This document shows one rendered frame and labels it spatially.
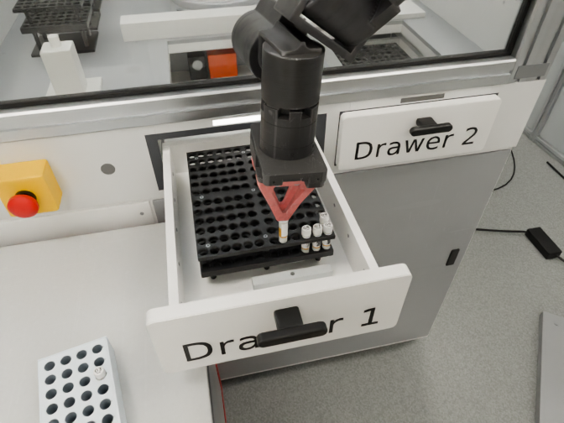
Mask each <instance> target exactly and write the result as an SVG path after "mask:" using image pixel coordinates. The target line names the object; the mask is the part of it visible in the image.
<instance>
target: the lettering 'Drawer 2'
mask: <svg viewBox="0 0 564 423"><path fill-rule="evenodd" d="M471 129H474V130H475V132H474V134H473V135H472V136H470V137H469V138H468V139H466V140H465V141H464V142H463V143H462V145H464V144H473V142H468V143H466V142H467V141H468V140H469V139H470V138H472V137H473V136H474V135H475V134H476V133H477V131H478V129H477V128H475V127H472V128H468V129H467V131H468V130H471ZM451 136H454V134H451V135H449V136H448V135H446V137H445V140H444V143H443V145H442V147H443V148H445V145H446V142H447V139H448V138H449V137H451ZM434 138H437V141H436V142H430V141H431V140H432V139H434ZM424 139H425V138H423V139H422V140H421V141H420V144H419V146H418V148H417V139H414V141H413V142H412V144H411V146H410V148H409V142H408V140H405V142H406V153H409V152H410V150H411V148H412V146H413V144H415V152H416V151H418V150H419V148H420V147H421V145H422V143H423V141H424ZM437 143H440V138H439V137H438V136H435V137H432V138H430V139H429V140H428V141H427V144H426V147H427V148H428V149H437V147H438V146H436V147H434V148H430V147H429V144H437ZM359 144H368V145H369V152H368V154H367V155H365V156H363V157H359V158H358V150H359ZM386 144H387V143H384V144H381V145H380V144H378V147H377V152H376V157H378V156H379V149H380V147H381V146H383V145H386ZM391 144H398V146H396V147H392V148H389V149H388V151H387V154H388V155H393V154H398V153H399V151H400V142H393V143H390V144H389V145H391ZM391 149H397V150H396V151H395V152H394V153H392V154H391V153H390V152H389V151H390V150H391ZM372 150H373V145H372V144H371V143H370V142H361V143H357V147H356V153H355V159H354V160H356V159H364V158H367V157H368V156H369V155H370V154H371V153H372Z"/></svg>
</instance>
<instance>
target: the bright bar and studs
mask: <svg viewBox="0 0 564 423"><path fill-rule="evenodd" d="M332 272H333V270H332V267H331V265H330V264H323V265H318V266H314V267H309V268H303V269H295V270H290V271H285V272H280V273H275V274H266V275H261V276H257V277H253V278H252V285H253V290H260V289H264V288H269V287H274V286H279V285H287V284H292V283H297V282H301V281H307V280H311V279H319V278H325V277H329V276H332Z"/></svg>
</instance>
